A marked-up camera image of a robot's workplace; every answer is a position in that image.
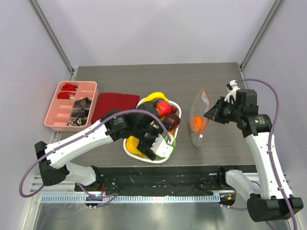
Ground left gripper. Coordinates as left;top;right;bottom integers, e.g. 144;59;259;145
132;118;172;159

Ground clear zip top bag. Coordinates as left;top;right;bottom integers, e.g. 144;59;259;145
189;85;211;148

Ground green white cabbage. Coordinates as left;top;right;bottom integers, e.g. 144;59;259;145
156;135;176;158

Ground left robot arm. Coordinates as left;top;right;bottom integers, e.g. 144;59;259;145
35;102;174;191

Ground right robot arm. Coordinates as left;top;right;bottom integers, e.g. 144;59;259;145
204;89;304;222

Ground white perforated fruit basket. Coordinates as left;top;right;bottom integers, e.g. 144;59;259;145
123;99;182;164

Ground yellow banana bunch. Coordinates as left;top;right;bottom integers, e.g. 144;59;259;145
126;136;146;158

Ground dark red mangosteen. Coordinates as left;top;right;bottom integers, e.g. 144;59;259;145
164;114;181;129

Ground red apple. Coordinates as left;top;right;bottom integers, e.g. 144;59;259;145
156;102;171;117

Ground red folded cloth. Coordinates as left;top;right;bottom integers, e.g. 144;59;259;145
91;92;140;124

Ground dark wrapped items in tray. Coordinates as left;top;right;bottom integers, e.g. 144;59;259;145
67;97;92;127

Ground pink compartment tray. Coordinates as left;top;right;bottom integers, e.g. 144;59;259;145
44;81;98;132

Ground red items in tray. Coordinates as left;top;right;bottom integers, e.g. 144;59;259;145
57;83;78;100

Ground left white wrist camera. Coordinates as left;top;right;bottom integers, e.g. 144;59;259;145
151;138;175;158

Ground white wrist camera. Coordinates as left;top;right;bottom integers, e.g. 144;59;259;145
151;138;175;158
224;80;240;104

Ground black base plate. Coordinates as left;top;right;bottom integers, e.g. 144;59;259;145
74;165;259;196

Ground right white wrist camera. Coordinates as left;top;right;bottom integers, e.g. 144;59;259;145
224;80;240;104

